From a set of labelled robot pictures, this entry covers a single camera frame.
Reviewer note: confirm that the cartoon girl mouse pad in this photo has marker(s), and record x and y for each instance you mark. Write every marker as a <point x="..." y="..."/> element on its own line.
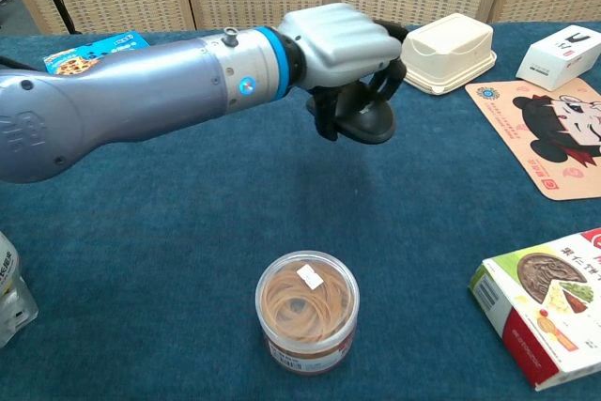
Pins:
<point x="526" y="147"/>

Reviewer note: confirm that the blue felt table cover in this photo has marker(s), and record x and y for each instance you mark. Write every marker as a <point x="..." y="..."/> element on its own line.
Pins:
<point x="188" y="213"/>

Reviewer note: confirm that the black stapler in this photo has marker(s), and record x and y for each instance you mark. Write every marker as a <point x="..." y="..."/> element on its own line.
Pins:
<point x="398" y="32"/>

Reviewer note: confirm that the black computer mouse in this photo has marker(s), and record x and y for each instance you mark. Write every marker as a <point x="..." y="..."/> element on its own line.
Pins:
<point x="371" y="121"/>

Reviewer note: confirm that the clear jar of rubber bands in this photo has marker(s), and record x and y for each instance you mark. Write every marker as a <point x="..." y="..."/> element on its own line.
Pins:
<point x="307" y="312"/>

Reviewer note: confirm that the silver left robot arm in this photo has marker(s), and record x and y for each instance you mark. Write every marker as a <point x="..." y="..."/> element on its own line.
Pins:
<point x="141" y="91"/>

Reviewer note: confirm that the white box with black print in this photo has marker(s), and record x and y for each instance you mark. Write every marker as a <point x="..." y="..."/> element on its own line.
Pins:
<point x="559" y="60"/>

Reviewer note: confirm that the red green food box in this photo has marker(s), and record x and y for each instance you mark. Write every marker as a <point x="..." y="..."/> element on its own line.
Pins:
<point x="540" y="307"/>

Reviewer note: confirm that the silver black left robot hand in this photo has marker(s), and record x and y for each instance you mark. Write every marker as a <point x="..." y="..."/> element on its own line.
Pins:
<point x="343" y="44"/>

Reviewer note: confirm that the cream lidded lunch box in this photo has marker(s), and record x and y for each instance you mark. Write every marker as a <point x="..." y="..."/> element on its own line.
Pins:
<point x="446" y="53"/>

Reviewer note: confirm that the blue cookie box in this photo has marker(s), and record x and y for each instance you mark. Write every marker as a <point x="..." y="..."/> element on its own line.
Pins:
<point x="119" y="41"/>

